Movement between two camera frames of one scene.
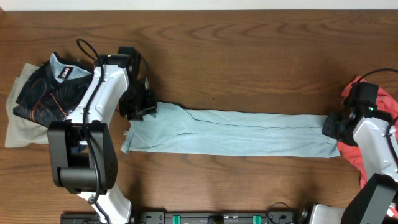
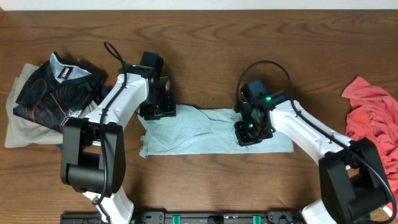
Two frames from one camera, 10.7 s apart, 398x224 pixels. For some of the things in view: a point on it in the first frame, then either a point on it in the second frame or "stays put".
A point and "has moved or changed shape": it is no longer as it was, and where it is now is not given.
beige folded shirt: x=20 y=130 stays put
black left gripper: x=140 y=104 to x=158 y=112
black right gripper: x=330 y=126 to x=252 y=137
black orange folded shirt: x=51 y=91 stays put
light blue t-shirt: x=175 y=129 has moved or changed shape
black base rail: x=186 y=217 stays put
